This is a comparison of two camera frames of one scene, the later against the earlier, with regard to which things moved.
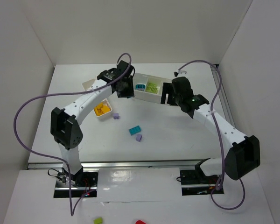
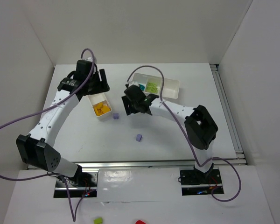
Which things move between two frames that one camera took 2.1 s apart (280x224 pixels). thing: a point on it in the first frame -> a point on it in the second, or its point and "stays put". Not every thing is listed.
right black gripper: (167, 94) -> (129, 106)
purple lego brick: (138, 137) stays put
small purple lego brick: (116, 115) stays put
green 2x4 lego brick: (151, 89) stays put
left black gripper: (125, 88) -> (100, 82)
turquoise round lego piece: (140, 87) stays put
